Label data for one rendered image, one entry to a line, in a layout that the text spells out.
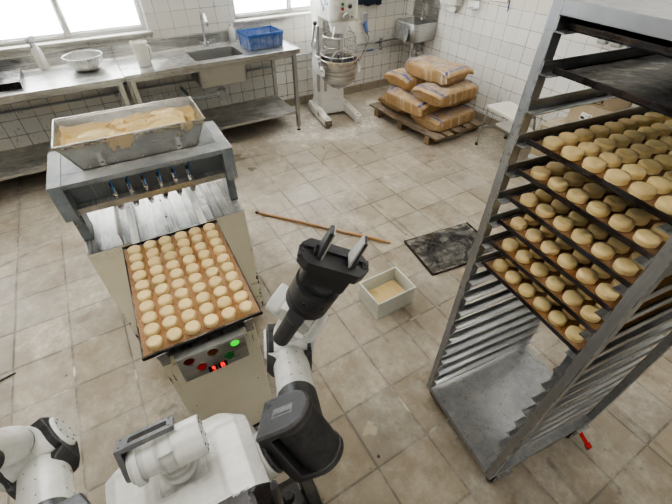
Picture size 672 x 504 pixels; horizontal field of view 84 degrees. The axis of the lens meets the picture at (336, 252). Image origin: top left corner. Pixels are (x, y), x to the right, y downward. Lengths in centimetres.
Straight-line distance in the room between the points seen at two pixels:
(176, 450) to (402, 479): 149
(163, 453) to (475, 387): 171
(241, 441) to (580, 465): 186
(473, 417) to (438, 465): 28
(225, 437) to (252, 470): 8
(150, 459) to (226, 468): 14
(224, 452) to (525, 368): 181
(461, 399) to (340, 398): 63
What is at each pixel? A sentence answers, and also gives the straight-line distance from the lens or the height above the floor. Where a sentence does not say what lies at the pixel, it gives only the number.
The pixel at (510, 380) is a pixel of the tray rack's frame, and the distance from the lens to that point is 226.
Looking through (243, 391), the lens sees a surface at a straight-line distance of 177.
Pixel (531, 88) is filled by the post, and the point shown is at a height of 163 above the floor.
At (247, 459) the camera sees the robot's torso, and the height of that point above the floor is 123.
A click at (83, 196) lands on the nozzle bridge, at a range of 191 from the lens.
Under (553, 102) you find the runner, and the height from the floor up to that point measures 159.
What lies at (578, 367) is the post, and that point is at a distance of 126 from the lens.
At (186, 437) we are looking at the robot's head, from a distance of 70.
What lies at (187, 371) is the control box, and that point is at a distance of 148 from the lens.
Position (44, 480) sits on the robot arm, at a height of 117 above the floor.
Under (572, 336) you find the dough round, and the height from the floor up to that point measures 106.
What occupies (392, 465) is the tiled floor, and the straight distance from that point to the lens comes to 208.
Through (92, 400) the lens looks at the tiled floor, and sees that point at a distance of 255.
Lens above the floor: 196
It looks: 42 degrees down
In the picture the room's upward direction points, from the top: straight up
